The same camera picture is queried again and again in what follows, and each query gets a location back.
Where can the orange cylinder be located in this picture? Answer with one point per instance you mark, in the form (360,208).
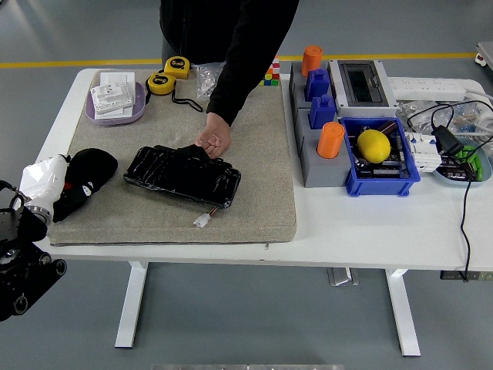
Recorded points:
(311,59)
(330,140)

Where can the silver floor plate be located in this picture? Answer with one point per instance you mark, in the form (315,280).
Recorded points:
(343,277)

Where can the blue plastic bin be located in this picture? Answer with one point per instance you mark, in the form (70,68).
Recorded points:
(377,189)

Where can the white circuit breaker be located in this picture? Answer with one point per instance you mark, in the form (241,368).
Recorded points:
(423,152)

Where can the black circuit boards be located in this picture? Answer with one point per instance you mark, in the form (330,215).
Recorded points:
(385,171)

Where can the clear plastic bags of parts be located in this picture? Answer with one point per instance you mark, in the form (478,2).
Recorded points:
(420,109)

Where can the clear plastic bag of screws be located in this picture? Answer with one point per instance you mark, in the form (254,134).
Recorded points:
(204,83)

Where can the colourful puzzle cube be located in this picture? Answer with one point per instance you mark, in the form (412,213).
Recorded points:
(271,75)

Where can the yellow tape measure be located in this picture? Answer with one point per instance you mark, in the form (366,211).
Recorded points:
(161,83)
(177,67)

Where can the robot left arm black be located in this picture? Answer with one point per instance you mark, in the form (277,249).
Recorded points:
(23,277)

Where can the green terminal blocks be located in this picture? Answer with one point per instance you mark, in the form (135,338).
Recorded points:
(468,152)

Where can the brown cylindrical capacitor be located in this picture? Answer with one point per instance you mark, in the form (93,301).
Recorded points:
(387,127)

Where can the black table control panel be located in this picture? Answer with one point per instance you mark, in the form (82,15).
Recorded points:
(481,275)

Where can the person's left hand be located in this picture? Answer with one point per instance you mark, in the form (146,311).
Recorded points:
(217,131)

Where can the white trolley with wheel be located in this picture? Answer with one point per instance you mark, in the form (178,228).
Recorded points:
(486,52)

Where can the white table leg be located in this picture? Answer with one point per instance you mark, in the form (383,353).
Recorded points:
(131,308)
(402,308)

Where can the yellow lemon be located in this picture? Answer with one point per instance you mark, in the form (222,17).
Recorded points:
(373,145)

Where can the grey-brown mat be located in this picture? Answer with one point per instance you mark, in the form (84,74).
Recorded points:
(269,200)

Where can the black rag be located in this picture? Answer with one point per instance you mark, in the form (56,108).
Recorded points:
(96,165)

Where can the grey block holder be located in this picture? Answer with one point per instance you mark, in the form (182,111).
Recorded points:
(298,94)
(323,173)

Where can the white power strip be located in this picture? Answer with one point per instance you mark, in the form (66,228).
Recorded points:
(423,89)

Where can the black power adapter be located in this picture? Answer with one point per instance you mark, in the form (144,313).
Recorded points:
(448,140)

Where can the blue block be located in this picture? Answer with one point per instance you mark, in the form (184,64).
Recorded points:
(317,85)
(322,113)

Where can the light blue dish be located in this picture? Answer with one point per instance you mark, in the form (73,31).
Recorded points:
(462,183)

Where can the person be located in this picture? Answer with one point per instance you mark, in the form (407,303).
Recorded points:
(192,27)

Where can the black glossy panel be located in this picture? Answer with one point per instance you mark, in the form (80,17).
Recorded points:
(173,177)

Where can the grey distribution box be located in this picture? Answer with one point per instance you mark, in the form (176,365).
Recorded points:
(339,104)

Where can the dark electronic components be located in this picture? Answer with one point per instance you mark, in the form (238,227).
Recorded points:
(456,171)

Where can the purple tray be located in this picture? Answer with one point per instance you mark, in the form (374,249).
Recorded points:
(139,101)

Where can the white switch plate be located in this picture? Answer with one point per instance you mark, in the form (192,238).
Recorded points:
(123,112)
(111,98)
(115,78)

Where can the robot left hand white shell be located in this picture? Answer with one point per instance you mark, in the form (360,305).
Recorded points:
(42,179)

